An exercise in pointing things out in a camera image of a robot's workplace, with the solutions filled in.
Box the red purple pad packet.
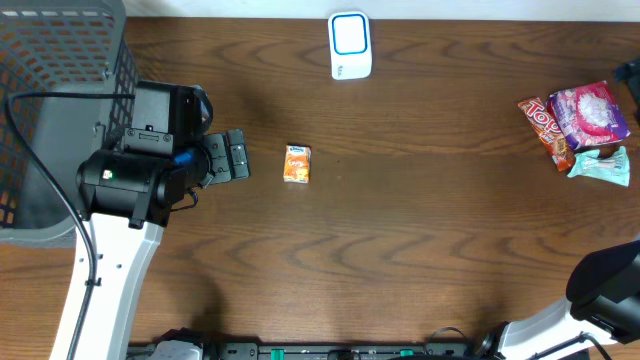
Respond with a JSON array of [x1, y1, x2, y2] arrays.
[[546, 81, 631, 152]]

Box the white barcode scanner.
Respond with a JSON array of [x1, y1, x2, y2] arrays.
[[327, 11, 373, 81]]

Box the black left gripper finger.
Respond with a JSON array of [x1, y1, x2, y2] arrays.
[[227, 129, 250, 180], [202, 134, 232, 186]]

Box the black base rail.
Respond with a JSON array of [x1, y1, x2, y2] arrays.
[[125, 342, 473, 360]]

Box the orange Kleenex tissue pack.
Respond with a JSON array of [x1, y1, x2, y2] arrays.
[[283, 145, 311, 184]]

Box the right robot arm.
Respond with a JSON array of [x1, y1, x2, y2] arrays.
[[469, 81, 639, 359]]

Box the grey plastic mesh basket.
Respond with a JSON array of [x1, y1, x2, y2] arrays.
[[1, 0, 139, 248]]

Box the red snack bar wrapper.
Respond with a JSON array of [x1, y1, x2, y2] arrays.
[[518, 97, 575, 172]]

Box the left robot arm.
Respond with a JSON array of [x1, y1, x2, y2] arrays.
[[50, 81, 250, 359]]

